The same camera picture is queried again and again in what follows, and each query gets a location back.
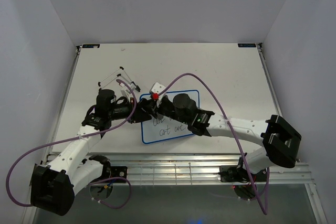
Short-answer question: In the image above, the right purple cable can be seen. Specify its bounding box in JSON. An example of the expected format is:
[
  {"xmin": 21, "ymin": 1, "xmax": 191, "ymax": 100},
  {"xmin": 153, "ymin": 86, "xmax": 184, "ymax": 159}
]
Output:
[{"xmin": 157, "ymin": 72, "xmax": 271, "ymax": 216}]

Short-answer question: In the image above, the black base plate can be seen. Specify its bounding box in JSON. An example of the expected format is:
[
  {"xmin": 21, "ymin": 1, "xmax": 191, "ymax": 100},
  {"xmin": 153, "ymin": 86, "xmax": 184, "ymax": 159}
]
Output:
[
  {"xmin": 218, "ymin": 165, "xmax": 267, "ymax": 183},
  {"xmin": 107, "ymin": 166, "xmax": 128, "ymax": 184}
]

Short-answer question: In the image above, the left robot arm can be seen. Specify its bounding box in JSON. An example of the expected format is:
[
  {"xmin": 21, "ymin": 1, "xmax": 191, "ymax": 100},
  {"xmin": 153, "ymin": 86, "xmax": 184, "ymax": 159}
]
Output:
[{"xmin": 30, "ymin": 89, "xmax": 151, "ymax": 216}]

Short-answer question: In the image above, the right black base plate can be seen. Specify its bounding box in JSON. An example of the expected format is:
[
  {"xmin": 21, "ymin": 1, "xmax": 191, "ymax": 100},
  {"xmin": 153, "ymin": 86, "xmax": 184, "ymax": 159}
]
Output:
[{"xmin": 218, "ymin": 165, "xmax": 267, "ymax": 183}]

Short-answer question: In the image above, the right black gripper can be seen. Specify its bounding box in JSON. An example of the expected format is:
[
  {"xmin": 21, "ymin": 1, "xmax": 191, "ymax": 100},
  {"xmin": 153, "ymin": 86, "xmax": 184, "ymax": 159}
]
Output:
[{"xmin": 144, "ymin": 95, "xmax": 190, "ymax": 124}]

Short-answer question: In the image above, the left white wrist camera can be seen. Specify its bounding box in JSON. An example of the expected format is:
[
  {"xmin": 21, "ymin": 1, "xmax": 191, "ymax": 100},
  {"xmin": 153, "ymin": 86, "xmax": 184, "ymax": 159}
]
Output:
[{"xmin": 117, "ymin": 79, "xmax": 141, "ymax": 102}]

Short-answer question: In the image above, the left blue table label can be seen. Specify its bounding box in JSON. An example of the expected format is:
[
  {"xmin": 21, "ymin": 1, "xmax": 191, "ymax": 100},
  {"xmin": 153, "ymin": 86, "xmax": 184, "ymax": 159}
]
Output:
[{"xmin": 82, "ymin": 44, "xmax": 100, "ymax": 49}]

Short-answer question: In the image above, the blue table label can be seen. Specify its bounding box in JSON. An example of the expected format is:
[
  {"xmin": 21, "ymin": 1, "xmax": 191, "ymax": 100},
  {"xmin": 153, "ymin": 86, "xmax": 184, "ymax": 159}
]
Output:
[
  {"xmin": 237, "ymin": 43, "xmax": 256, "ymax": 48},
  {"xmin": 82, "ymin": 44, "xmax": 100, "ymax": 49}
]

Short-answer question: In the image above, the blue framed small whiteboard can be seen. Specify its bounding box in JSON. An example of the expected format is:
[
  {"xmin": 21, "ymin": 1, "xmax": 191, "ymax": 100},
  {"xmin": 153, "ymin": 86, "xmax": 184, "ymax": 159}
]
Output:
[{"xmin": 141, "ymin": 89, "xmax": 200, "ymax": 145}]

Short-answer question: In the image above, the wire whiteboard easel stand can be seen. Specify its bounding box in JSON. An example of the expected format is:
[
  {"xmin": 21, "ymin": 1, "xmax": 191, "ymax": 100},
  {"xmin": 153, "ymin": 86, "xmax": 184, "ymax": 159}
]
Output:
[{"xmin": 98, "ymin": 66, "xmax": 140, "ymax": 91}]

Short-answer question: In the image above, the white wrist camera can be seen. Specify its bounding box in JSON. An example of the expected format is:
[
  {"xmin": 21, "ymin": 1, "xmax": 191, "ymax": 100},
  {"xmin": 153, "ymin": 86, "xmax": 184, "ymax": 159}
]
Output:
[
  {"xmin": 117, "ymin": 79, "xmax": 141, "ymax": 102},
  {"xmin": 150, "ymin": 82, "xmax": 166, "ymax": 107}
]

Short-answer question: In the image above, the aluminium front rail frame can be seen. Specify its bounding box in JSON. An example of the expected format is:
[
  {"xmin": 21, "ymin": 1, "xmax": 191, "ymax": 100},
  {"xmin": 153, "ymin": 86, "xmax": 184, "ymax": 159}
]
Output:
[{"xmin": 101, "ymin": 154, "xmax": 315, "ymax": 186}]

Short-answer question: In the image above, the right blue table label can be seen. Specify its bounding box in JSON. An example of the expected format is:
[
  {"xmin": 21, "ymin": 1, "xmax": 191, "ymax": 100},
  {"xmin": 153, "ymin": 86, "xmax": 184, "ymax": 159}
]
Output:
[{"xmin": 237, "ymin": 43, "xmax": 256, "ymax": 48}]

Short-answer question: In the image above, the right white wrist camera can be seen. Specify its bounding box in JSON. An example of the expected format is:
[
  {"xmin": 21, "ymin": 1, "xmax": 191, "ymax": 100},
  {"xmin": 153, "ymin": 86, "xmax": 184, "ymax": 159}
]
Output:
[{"xmin": 150, "ymin": 82, "xmax": 166, "ymax": 107}]

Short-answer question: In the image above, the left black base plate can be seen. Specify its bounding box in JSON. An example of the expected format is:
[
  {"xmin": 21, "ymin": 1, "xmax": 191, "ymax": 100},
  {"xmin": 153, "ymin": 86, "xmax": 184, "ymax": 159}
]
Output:
[{"xmin": 107, "ymin": 166, "xmax": 128, "ymax": 184}]

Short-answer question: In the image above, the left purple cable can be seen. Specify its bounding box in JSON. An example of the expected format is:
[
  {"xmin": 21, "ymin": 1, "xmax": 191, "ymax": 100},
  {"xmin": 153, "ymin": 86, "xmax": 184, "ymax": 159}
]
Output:
[{"xmin": 5, "ymin": 78, "xmax": 138, "ymax": 208}]

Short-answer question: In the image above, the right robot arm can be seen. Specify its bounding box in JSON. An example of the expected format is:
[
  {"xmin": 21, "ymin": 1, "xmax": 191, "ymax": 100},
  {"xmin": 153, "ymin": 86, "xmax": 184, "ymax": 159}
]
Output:
[{"xmin": 139, "ymin": 93, "xmax": 302, "ymax": 181}]

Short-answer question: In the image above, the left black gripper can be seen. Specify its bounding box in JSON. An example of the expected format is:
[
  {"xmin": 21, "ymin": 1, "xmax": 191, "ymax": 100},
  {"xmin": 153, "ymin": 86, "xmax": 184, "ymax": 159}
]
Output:
[{"xmin": 109, "ymin": 98, "xmax": 152, "ymax": 124}]

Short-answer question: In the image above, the purple cable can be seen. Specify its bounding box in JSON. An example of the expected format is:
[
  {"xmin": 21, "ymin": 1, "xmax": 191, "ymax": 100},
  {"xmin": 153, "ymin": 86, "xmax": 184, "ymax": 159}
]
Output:
[
  {"xmin": 5, "ymin": 78, "xmax": 138, "ymax": 208},
  {"xmin": 157, "ymin": 72, "xmax": 271, "ymax": 216}
]

